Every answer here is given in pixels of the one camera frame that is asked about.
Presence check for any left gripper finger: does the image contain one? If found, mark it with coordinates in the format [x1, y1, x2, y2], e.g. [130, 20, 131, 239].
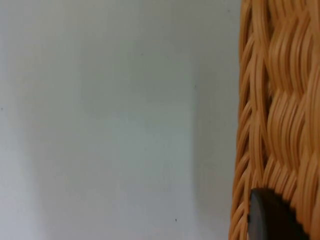
[247, 187, 311, 240]

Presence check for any pale brown wicker basket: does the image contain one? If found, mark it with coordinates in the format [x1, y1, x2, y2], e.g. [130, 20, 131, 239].
[227, 0, 320, 240]

